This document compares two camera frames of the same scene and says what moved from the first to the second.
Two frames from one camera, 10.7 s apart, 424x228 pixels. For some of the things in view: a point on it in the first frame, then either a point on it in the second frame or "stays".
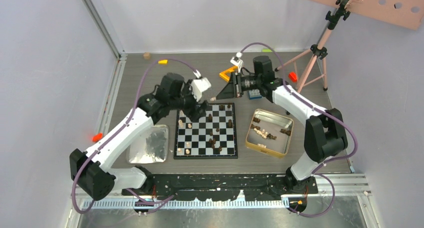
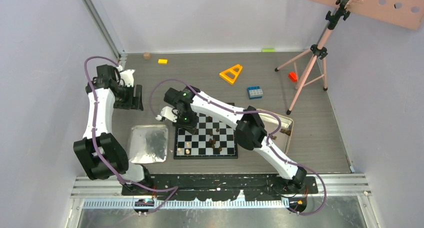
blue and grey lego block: x=254 y=94 stays
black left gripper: x=192 y=112 to x=133 y=103
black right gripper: x=233 y=89 to x=191 y=127
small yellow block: x=164 y=61 stays
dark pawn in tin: x=287 y=132 stays
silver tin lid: x=151 y=147 stays
